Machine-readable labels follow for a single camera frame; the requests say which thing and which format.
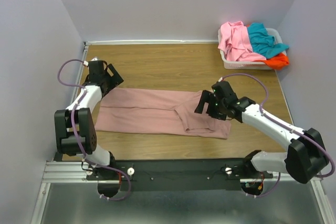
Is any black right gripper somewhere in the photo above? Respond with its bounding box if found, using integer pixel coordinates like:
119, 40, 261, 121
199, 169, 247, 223
194, 89, 226, 121

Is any dusty pink graphic t-shirt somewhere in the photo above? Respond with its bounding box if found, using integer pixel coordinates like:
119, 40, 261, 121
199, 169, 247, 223
95, 88, 231, 139

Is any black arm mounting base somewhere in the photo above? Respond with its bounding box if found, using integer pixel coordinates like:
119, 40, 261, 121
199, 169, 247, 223
85, 158, 273, 196

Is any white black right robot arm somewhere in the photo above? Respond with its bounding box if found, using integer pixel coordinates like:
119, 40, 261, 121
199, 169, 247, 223
195, 81, 330, 184

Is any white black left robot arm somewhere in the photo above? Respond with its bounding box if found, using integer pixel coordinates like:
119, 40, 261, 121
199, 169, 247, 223
54, 58, 126, 179

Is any white laundry basket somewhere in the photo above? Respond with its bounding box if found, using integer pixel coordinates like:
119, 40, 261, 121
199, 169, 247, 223
217, 27, 284, 70

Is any bright pink shirt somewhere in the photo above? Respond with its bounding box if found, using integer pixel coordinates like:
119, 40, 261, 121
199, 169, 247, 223
218, 21, 266, 62

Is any teal shirt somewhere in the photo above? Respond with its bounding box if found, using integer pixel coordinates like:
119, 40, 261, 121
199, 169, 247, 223
247, 23, 289, 60

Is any orange shirt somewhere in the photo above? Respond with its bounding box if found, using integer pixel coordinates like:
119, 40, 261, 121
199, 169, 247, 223
262, 52, 290, 70

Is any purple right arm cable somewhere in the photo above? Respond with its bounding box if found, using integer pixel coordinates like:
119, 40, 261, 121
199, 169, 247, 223
217, 73, 335, 177

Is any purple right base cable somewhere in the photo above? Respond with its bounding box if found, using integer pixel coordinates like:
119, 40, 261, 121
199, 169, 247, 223
245, 173, 281, 198

